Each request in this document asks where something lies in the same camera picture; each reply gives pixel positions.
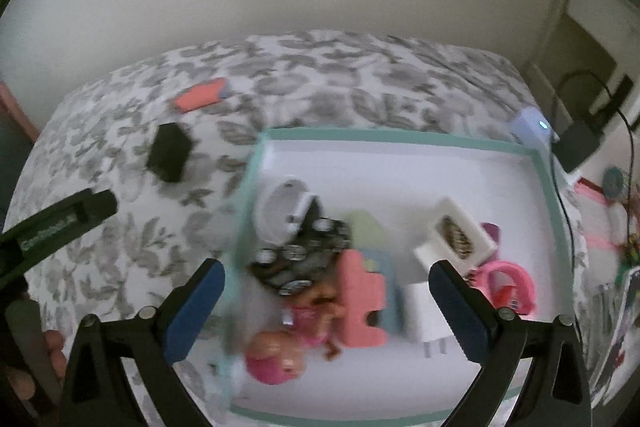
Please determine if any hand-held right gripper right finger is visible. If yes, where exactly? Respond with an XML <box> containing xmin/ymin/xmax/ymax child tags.
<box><xmin>429</xmin><ymin>259</ymin><xmax>593</xmax><ymax>427</ymax></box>

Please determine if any pink foam block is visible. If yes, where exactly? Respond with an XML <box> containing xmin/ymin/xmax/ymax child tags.
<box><xmin>337</xmin><ymin>248</ymin><xmax>403</xmax><ymax>349</ymax></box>

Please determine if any white lattice shelf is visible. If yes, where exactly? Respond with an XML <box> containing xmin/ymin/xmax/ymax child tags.
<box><xmin>550</xmin><ymin>0</ymin><xmax>640</xmax><ymax>118</ymax></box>

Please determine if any black wall charger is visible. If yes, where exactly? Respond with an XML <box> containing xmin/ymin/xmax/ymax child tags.
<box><xmin>145</xmin><ymin>122</ymin><xmax>195</xmax><ymax>184</ymax></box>

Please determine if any smartphone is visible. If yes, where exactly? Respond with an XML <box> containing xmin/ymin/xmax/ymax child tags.
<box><xmin>590</xmin><ymin>267</ymin><xmax>640</xmax><ymax>408</ymax></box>

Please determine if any white device with blue light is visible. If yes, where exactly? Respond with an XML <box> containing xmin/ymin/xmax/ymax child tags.
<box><xmin>510</xmin><ymin>107</ymin><xmax>556</xmax><ymax>145</ymax></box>

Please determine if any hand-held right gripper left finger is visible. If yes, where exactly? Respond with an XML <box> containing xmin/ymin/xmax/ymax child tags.
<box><xmin>59</xmin><ymin>258</ymin><xmax>226</xmax><ymax>427</ymax></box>

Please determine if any small pink doll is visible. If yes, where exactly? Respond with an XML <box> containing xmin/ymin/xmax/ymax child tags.
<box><xmin>244</xmin><ymin>279</ymin><xmax>351</xmax><ymax>385</ymax></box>

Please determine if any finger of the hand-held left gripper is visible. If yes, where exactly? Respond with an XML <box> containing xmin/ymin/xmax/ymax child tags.
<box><xmin>75</xmin><ymin>188</ymin><xmax>119</xmax><ymax>232</ymax></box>

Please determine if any dark teal door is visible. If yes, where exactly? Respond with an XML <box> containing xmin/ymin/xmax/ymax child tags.
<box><xmin>0</xmin><ymin>117</ymin><xmax>31</xmax><ymax>218</ymax></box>

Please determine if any grey floral blanket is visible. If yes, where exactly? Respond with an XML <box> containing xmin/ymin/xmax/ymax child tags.
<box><xmin>5</xmin><ymin>31</ymin><xmax>591</xmax><ymax>427</ymax></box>

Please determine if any person's left hand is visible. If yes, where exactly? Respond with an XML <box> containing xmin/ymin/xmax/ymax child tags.
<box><xmin>44</xmin><ymin>329</ymin><xmax>69</xmax><ymax>382</ymax></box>

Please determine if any brown wooden door frame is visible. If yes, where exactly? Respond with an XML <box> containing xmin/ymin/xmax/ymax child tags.
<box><xmin>0</xmin><ymin>82</ymin><xmax>41</xmax><ymax>142</ymax></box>

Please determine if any black toy car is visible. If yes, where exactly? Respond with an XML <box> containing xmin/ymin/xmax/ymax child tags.
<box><xmin>249</xmin><ymin>212</ymin><xmax>351</xmax><ymax>298</ymax></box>

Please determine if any pale green foam piece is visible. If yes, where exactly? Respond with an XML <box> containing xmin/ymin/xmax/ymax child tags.
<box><xmin>345</xmin><ymin>209</ymin><xmax>388</xmax><ymax>258</ymax></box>

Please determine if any flat orange-pink foam piece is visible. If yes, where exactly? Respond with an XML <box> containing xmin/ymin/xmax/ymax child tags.
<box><xmin>170</xmin><ymin>78</ymin><xmax>232</xmax><ymax>114</ymax></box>

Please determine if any white wall charger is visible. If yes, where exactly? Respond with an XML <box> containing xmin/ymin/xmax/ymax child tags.
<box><xmin>400</xmin><ymin>279</ymin><xmax>463</xmax><ymax>360</ymax></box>

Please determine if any white plastic frame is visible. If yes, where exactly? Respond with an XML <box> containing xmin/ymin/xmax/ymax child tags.
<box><xmin>412</xmin><ymin>197</ymin><xmax>501</xmax><ymax>278</ymax></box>

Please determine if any white power strip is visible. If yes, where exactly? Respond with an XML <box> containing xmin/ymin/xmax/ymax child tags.
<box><xmin>560</xmin><ymin>167</ymin><xmax>588</xmax><ymax>190</ymax></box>

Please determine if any pink loop band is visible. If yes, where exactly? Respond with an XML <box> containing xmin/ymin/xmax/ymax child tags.
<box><xmin>467</xmin><ymin>259</ymin><xmax>537</xmax><ymax>320</ymax></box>

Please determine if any black power adapter with cable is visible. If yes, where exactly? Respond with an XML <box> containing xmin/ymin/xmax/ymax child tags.
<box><xmin>550</xmin><ymin>69</ymin><xmax>616</xmax><ymax>288</ymax></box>

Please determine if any black cable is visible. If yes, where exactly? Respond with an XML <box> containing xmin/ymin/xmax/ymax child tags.
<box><xmin>612</xmin><ymin>99</ymin><xmax>640</xmax><ymax>138</ymax></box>

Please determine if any teal shallow box tray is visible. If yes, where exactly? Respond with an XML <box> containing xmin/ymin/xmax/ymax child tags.
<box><xmin>215</xmin><ymin>127</ymin><xmax>576</xmax><ymax>427</ymax></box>

